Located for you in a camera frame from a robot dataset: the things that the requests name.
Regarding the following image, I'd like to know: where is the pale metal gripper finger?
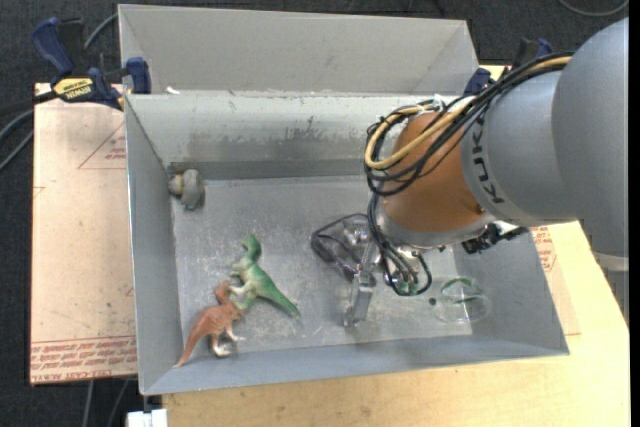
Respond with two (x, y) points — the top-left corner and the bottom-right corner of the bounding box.
(342, 270), (376, 329)
(342, 216), (372, 249)

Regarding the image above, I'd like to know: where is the green toy dinosaur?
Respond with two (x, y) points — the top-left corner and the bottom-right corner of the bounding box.
(228, 233), (303, 319)

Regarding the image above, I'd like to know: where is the grey metal bin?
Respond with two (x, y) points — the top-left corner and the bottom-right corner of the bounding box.
(117, 3), (570, 396)

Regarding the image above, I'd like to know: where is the brown cardboard board red print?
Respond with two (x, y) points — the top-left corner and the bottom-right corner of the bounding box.
(29, 82), (582, 386)

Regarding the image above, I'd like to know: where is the clear glass cup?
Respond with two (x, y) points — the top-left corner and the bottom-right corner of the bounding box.
(428, 275), (493, 325)

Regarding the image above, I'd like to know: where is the orange-brown toy dinosaur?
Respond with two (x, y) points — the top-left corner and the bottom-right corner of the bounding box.
(172, 280), (248, 369)

